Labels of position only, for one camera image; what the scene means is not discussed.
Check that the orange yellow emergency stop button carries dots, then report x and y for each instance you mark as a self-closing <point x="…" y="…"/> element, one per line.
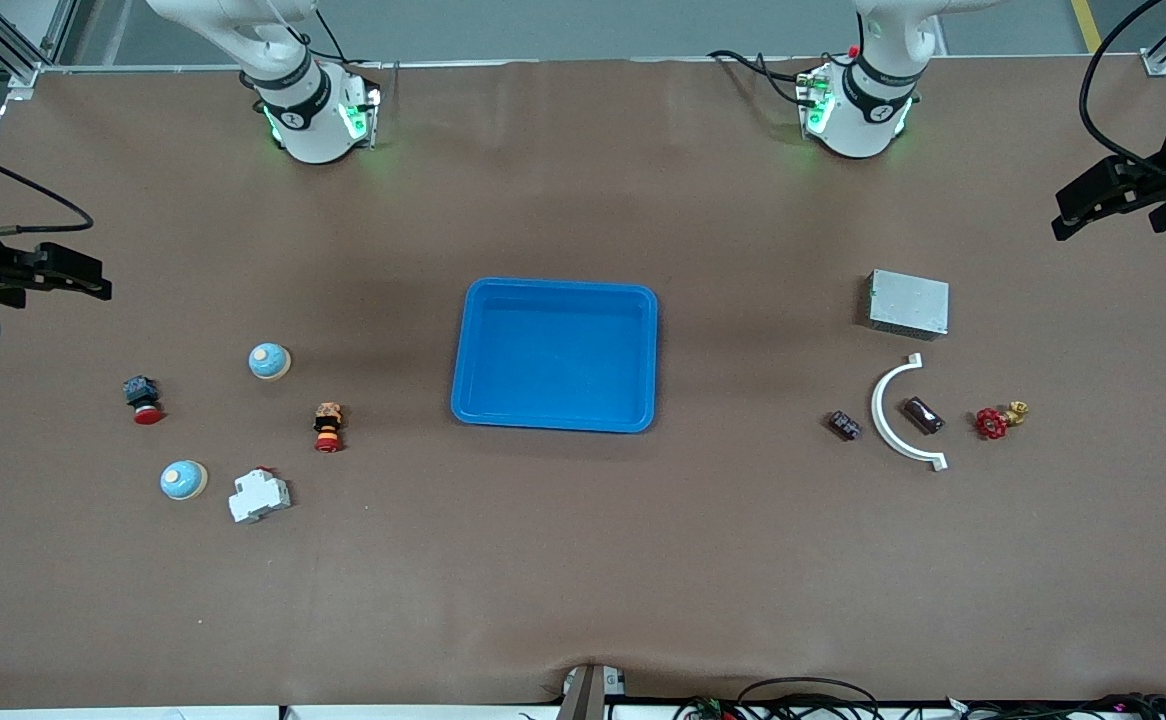
<point x="328" y="427"/>

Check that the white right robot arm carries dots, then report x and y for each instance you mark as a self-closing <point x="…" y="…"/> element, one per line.
<point x="313" y="120"/>

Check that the small black electrolytic capacitor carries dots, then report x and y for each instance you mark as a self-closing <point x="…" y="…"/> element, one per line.
<point x="845" y="426"/>

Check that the dark brown electrolytic capacitor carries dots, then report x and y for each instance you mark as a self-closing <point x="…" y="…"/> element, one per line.
<point x="923" y="415"/>

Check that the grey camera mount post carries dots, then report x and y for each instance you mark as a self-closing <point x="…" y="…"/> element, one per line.
<point x="588" y="692"/>

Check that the brown table cover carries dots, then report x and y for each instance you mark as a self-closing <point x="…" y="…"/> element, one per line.
<point x="583" y="560"/>

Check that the red handwheel brass valve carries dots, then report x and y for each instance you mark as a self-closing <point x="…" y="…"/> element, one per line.
<point x="993" y="423"/>

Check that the grey metal box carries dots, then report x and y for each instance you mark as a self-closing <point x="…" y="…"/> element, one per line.
<point x="907" y="303"/>

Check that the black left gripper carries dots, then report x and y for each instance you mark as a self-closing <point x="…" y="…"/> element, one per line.
<point x="1165" y="181"/>

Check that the white curved plastic bracket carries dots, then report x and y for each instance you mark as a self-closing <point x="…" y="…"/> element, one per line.
<point x="881" y="420"/>

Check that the blue service bell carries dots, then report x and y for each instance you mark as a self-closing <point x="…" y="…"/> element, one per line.
<point x="183" y="480"/>
<point x="269" y="361"/>

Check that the white circuit breaker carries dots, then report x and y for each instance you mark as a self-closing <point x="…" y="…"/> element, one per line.
<point x="259" y="496"/>

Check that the red pushbutton switch black body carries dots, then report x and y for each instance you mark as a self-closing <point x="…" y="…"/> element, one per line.
<point x="144" y="400"/>

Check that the blue plastic tray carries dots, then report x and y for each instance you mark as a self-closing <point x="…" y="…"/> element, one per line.
<point x="555" y="355"/>

